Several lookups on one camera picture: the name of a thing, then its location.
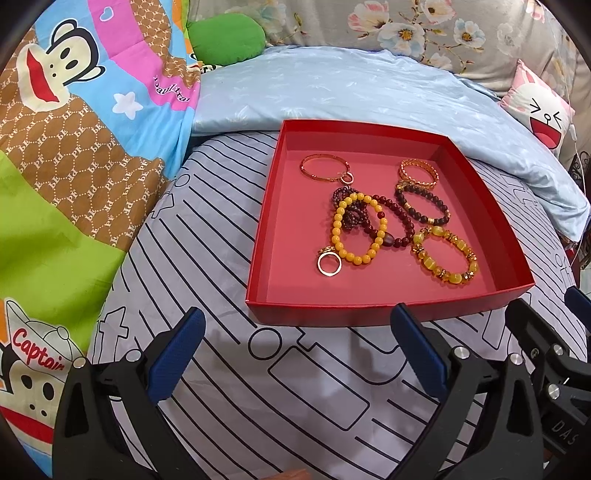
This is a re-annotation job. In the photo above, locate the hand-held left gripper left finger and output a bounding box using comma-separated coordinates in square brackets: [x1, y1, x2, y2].
[53, 307, 207, 480]

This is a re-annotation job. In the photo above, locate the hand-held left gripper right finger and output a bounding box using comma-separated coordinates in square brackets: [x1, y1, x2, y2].
[390, 303, 546, 480]

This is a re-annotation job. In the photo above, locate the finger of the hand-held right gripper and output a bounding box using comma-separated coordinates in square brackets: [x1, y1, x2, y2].
[505, 299, 591, 416]
[564, 287, 591, 342]

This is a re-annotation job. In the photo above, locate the yellow stone gold spacer bracelet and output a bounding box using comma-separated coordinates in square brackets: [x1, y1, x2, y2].
[412, 225, 481, 283]

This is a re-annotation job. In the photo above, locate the yellow bead bracelet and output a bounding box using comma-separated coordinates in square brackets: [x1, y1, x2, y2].
[330, 193, 389, 266]

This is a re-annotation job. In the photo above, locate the dark red bead bracelet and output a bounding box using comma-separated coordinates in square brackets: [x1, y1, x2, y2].
[365, 194, 416, 247]

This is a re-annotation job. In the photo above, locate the gold ring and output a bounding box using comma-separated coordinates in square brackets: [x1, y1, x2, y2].
[317, 247, 343, 278]

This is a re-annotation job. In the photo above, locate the red cardboard box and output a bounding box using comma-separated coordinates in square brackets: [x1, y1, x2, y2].
[245, 119, 536, 329]

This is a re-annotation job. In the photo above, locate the dark brown bead bracelet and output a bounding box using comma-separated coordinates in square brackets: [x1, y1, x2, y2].
[394, 183, 452, 227]

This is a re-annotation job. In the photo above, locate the grey striped pillow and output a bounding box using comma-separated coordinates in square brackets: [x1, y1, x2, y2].
[88, 129, 578, 480]

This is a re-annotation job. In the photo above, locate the small dark red bead strand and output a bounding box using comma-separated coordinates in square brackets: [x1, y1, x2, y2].
[329, 187, 370, 236]

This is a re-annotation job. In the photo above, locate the pink cartoon rabbit pillow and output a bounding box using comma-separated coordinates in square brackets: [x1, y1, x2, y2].
[499, 59, 577, 153]

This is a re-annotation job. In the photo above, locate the thin gold bangle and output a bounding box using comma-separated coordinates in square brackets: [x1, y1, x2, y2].
[300, 154, 357, 184]

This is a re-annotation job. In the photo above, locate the cartoon monkey printed blanket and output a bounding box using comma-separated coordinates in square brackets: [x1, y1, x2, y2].
[0, 0, 204, 462]

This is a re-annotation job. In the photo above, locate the light blue quilt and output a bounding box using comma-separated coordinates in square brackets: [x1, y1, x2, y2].
[190, 45, 591, 243]

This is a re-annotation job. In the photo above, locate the green cushion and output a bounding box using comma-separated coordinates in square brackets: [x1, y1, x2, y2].
[187, 19, 266, 66]

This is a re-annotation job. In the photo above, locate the floral pillow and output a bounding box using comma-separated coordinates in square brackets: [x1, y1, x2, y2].
[189, 0, 587, 97]

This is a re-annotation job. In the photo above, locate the dark metal frame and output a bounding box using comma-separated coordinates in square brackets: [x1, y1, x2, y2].
[570, 154, 591, 197]

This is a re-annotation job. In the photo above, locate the wide gold braided bracelet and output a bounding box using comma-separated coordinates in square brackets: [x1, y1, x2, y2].
[398, 158, 438, 189]

